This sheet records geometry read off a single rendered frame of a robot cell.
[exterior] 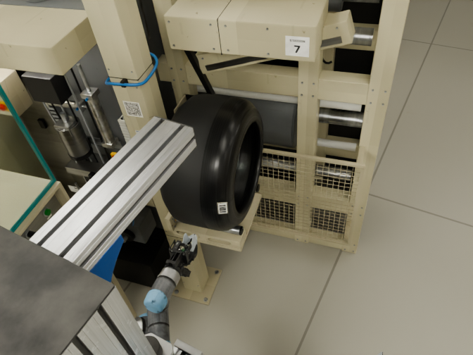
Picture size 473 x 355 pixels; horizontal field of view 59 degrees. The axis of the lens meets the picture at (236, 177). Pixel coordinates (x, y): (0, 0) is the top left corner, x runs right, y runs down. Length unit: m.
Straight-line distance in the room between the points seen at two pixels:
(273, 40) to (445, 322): 2.00
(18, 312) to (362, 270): 2.55
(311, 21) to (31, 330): 1.34
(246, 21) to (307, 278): 1.80
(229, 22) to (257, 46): 0.14
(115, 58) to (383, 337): 2.12
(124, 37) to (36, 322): 1.15
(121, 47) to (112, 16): 0.11
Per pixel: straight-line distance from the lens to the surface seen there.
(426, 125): 4.09
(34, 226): 1.96
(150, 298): 1.51
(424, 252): 3.15
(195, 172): 1.62
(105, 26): 1.60
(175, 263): 1.56
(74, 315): 0.59
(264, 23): 1.64
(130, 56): 1.61
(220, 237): 2.03
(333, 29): 1.74
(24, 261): 0.67
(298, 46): 1.64
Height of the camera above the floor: 2.51
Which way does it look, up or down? 46 degrees down
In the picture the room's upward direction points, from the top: 7 degrees counter-clockwise
